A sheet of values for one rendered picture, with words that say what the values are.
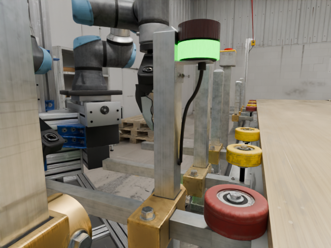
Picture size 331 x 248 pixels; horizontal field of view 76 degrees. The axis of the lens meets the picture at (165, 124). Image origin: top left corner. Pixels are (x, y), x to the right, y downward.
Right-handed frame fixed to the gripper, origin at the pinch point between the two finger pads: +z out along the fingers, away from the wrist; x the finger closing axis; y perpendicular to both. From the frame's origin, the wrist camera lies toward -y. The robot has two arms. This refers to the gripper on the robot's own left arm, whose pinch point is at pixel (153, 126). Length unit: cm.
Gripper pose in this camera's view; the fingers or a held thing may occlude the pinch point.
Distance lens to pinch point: 53.6
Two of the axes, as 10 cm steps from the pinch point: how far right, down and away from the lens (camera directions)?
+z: 0.0, 9.9, 1.7
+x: -10.0, -0.1, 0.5
